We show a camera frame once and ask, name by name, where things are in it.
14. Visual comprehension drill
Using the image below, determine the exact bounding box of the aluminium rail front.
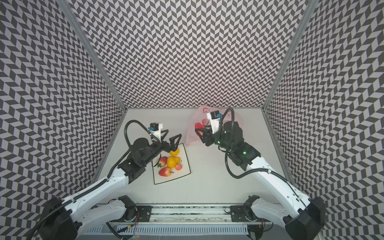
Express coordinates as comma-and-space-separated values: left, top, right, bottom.
68, 203, 319, 226

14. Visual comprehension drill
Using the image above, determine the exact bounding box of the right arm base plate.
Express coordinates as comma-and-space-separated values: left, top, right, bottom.
226, 205, 271, 224

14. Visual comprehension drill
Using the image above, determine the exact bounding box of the red yellow fake apple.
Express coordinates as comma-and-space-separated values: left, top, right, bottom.
159, 167, 173, 177

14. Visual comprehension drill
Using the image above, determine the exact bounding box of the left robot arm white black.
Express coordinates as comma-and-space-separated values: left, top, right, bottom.
27, 127, 182, 240

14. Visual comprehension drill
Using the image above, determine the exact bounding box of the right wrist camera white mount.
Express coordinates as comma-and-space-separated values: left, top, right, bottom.
207, 111, 222, 134

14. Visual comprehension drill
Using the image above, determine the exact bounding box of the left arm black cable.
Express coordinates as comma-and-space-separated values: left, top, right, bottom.
123, 119, 158, 148

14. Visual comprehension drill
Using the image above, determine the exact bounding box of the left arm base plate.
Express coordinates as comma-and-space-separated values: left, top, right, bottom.
112, 206, 153, 223

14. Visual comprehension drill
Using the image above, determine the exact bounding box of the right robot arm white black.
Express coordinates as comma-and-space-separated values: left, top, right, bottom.
195, 122, 326, 240

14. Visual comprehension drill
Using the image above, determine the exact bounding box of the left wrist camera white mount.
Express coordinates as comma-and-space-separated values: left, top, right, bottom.
149, 123, 163, 142

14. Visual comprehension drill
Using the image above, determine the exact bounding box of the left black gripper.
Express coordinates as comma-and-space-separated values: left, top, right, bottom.
140, 129, 182, 166

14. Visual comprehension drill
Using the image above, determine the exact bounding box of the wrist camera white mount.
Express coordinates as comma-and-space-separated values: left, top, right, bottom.
207, 111, 222, 134
149, 123, 163, 142

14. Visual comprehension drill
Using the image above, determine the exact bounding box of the orange yellow fake mango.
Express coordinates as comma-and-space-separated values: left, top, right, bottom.
170, 148, 180, 157

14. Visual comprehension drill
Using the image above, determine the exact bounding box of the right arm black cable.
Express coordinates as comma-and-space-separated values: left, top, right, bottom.
218, 107, 271, 180

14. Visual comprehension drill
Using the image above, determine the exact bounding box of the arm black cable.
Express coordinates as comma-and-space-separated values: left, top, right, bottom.
218, 107, 271, 180
123, 119, 158, 148

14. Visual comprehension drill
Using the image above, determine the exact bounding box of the pink plastic bag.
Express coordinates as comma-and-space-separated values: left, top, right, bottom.
187, 107, 241, 144

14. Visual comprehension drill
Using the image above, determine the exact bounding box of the yellow fake pear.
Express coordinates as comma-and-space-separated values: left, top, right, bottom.
167, 157, 181, 169

